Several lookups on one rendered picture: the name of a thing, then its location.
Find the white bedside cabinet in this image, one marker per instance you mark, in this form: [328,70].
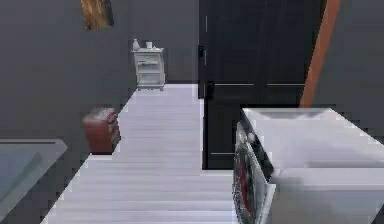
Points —
[149,68]

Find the black room door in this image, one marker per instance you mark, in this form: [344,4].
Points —
[253,66]

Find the white cup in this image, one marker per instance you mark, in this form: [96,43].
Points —
[149,44]

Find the white bottle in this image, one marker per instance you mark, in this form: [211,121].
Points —
[136,44]

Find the white washing machine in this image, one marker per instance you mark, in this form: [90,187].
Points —
[310,160]

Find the orange wooden plank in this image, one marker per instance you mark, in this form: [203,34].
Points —
[320,53]

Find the orange framed wall picture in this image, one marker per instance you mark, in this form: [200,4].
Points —
[96,13]

